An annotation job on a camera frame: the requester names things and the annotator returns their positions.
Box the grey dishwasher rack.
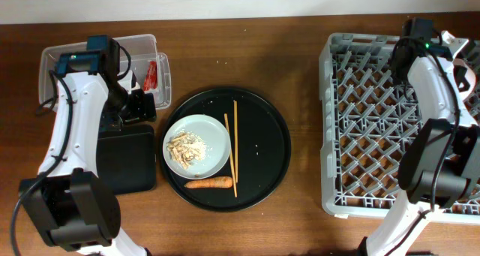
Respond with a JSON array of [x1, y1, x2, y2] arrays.
[[318, 32, 480, 226]]

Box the red snack wrapper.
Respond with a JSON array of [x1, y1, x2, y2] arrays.
[[142, 61, 158, 92]]

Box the round black tray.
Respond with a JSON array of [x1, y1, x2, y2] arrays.
[[160, 87, 291, 212]]

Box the pink bowl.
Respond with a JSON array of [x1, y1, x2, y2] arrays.
[[453, 59, 476, 101]]

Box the rectangular black tray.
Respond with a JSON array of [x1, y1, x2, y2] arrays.
[[96, 125, 157, 195]]

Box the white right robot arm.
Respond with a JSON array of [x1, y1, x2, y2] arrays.
[[357, 36, 479, 255]]

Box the wooden chopstick long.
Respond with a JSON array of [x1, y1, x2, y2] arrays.
[[233, 100, 239, 183]]

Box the orange carrot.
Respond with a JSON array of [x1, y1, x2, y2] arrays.
[[184, 176, 233, 189]]

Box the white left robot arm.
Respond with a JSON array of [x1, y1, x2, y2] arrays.
[[10, 47, 156, 255]]

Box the rice and food scraps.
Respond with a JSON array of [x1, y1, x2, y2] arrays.
[[166, 131, 207, 170]]

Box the grey plate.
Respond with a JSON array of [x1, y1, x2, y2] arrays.
[[160, 114, 230, 179]]

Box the clear plastic waste bin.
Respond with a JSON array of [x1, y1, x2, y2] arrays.
[[38, 34, 172, 110]]

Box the wooden chopstick short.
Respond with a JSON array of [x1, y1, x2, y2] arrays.
[[223, 113, 238, 198]]

